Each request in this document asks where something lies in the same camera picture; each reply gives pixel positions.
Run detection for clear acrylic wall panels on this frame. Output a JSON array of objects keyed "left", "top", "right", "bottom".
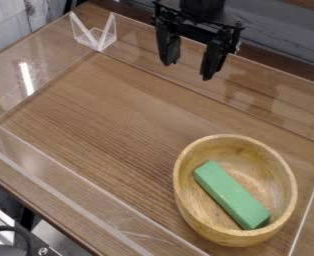
[{"left": 0, "top": 6, "right": 314, "bottom": 256}]

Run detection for black cable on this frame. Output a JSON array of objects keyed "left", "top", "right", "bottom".
[{"left": 0, "top": 225, "right": 32, "bottom": 256}]

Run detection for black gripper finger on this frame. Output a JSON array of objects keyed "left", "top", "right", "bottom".
[
  {"left": 155, "top": 20, "right": 181, "bottom": 66},
  {"left": 199, "top": 39, "right": 228, "bottom": 81}
]

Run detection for green rectangular block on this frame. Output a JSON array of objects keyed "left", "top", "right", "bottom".
[{"left": 193, "top": 160, "right": 270, "bottom": 230}]

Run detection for brown wooden bowl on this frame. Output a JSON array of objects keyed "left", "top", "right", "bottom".
[{"left": 171, "top": 134, "right": 297, "bottom": 247}]

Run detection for black metal base plate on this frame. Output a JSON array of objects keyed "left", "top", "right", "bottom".
[{"left": 12, "top": 223, "right": 62, "bottom": 256}]

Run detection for clear acrylic corner bracket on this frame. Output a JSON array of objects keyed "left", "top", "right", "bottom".
[{"left": 69, "top": 12, "right": 117, "bottom": 52}]

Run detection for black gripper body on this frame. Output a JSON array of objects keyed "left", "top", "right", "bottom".
[{"left": 151, "top": 0, "right": 244, "bottom": 53}]

